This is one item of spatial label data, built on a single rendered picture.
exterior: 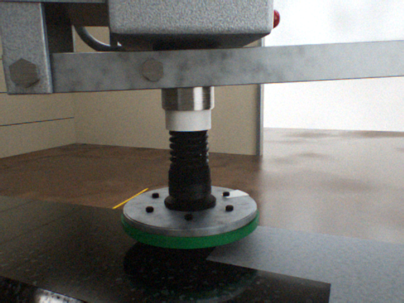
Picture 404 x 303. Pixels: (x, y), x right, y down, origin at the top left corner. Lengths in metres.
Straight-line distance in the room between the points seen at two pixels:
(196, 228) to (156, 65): 0.22
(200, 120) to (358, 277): 0.29
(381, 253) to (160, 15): 0.44
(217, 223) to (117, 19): 0.29
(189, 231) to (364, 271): 0.23
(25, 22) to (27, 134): 6.20
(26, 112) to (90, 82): 6.17
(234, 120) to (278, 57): 5.07
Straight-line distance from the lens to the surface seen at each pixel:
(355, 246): 0.61
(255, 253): 0.55
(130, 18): 0.45
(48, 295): 0.51
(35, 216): 0.77
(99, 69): 0.50
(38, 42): 0.49
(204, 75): 0.49
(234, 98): 5.56
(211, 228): 0.49
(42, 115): 6.86
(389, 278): 0.54
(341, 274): 0.52
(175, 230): 0.49
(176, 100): 0.52
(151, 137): 6.31
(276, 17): 0.65
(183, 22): 0.45
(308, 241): 0.60
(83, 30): 0.72
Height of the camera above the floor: 1.07
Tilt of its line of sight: 11 degrees down
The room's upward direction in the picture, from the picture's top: 1 degrees counter-clockwise
